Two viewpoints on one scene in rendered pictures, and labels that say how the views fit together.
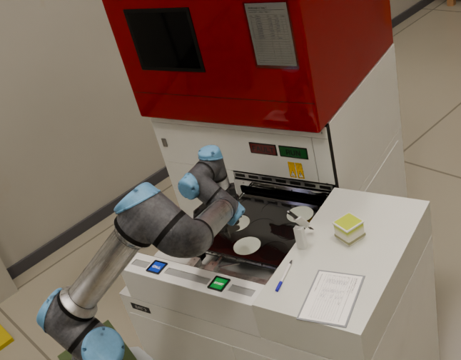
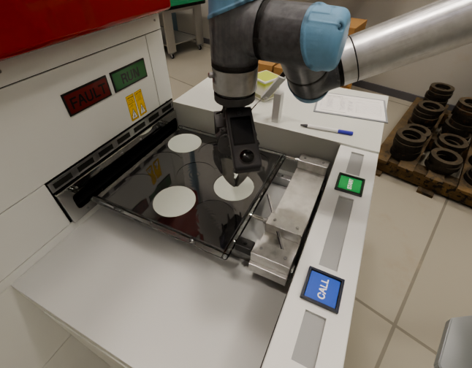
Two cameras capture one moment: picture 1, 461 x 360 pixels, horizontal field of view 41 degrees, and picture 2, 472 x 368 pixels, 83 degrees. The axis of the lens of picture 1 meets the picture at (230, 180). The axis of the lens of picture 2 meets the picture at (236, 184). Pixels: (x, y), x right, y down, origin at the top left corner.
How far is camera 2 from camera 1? 211 cm
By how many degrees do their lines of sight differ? 78
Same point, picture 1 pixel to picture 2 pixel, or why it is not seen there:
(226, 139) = (8, 119)
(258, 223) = (187, 177)
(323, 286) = (337, 108)
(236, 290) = (354, 169)
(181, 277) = (341, 238)
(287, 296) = (356, 128)
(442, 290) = not seen: hidden behind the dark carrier
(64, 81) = not seen: outside the picture
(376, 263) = not seen: hidden behind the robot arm
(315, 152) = (151, 59)
